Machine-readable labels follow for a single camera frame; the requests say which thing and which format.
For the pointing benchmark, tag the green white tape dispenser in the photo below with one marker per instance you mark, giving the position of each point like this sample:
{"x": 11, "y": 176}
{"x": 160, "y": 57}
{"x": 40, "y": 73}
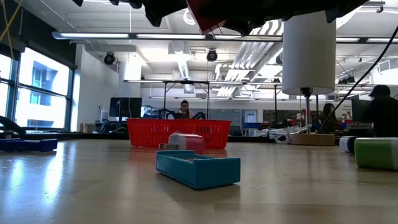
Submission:
{"x": 376, "y": 154}

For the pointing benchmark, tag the teal rectangular box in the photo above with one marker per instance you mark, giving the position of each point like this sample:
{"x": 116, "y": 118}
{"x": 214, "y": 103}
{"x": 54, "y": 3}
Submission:
{"x": 199, "y": 174}

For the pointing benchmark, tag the white cylindrical lamp shade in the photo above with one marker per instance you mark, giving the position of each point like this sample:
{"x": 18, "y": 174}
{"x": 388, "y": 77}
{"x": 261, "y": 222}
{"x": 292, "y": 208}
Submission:
{"x": 308, "y": 53}

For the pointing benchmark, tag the blue storage bin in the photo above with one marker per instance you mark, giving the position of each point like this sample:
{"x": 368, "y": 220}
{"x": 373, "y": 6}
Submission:
{"x": 250, "y": 125}

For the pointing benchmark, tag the black computer monitor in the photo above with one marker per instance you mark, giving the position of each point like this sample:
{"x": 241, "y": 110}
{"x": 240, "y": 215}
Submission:
{"x": 124, "y": 107}
{"x": 359, "y": 110}

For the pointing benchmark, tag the person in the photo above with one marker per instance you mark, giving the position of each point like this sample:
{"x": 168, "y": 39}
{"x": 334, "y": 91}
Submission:
{"x": 185, "y": 112}
{"x": 384, "y": 115}
{"x": 329, "y": 116}

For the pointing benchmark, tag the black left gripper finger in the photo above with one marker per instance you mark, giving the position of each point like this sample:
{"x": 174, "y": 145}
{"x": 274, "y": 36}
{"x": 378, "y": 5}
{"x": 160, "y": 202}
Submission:
{"x": 161, "y": 11}

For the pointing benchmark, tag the large office window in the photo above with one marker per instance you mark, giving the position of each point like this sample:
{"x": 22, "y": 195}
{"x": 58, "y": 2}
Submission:
{"x": 43, "y": 77}

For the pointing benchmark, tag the black background robot arm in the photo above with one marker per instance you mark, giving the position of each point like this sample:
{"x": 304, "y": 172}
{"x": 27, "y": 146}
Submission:
{"x": 166, "y": 114}
{"x": 199, "y": 115}

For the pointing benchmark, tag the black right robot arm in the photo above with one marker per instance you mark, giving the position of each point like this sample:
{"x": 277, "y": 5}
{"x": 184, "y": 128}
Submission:
{"x": 311, "y": 6}

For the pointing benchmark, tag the blue rectangular box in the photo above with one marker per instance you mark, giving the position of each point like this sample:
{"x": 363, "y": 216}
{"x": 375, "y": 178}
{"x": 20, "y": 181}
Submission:
{"x": 31, "y": 145}

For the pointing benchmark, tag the black background rig frame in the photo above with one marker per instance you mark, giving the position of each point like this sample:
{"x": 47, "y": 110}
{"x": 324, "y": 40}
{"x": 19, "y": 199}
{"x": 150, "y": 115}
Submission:
{"x": 186, "y": 82}

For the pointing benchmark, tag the black aluminium table frame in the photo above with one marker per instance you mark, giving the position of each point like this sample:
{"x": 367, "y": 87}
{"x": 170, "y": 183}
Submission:
{"x": 93, "y": 136}

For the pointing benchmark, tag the pink white tape dispenser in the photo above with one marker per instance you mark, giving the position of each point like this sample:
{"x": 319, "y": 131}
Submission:
{"x": 189, "y": 143}

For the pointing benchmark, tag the small wooden boxes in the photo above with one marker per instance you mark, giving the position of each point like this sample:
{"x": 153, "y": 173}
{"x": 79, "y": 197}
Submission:
{"x": 87, "y": 128}

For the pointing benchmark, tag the long ceiling light strip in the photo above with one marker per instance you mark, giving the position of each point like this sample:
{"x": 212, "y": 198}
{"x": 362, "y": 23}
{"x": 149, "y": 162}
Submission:
{"x": 93, "y": 35}
{"x": 149, "y": 81}

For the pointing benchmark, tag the round black ceiling speaker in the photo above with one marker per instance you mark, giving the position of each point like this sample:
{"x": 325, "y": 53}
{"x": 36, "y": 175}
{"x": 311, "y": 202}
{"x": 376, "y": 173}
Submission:
{"x": 212, "y": 55}
{"x": 109, "y": 58}

